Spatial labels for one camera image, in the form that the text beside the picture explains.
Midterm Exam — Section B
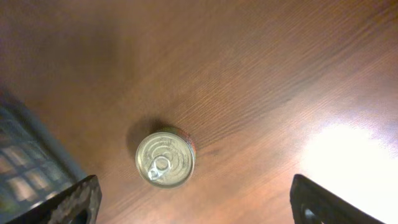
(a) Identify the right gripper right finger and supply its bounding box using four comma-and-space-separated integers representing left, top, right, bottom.
290, 174, 383, 224

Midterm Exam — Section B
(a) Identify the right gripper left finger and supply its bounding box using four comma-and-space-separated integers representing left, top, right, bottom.
7, 175, 102, 224

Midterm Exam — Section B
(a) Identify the grey plastic shopping basket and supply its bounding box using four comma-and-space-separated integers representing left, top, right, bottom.
1, 88, 87, 223

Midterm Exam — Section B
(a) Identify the silver pull-tab tin can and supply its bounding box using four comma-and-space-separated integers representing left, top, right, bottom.
135, 127, 196, 189

